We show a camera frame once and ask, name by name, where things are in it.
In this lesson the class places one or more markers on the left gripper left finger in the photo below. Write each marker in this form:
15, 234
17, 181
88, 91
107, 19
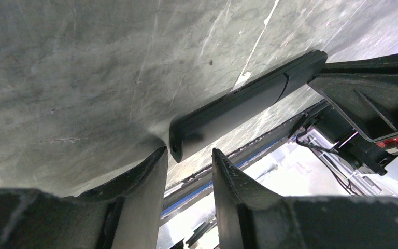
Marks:
121, 213

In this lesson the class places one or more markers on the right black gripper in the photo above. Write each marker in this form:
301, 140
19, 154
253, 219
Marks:
367, 100

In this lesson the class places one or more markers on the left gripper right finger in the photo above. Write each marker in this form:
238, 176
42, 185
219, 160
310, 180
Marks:
251, 216

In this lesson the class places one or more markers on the black remote control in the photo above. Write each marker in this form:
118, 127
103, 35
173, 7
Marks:
194, 131

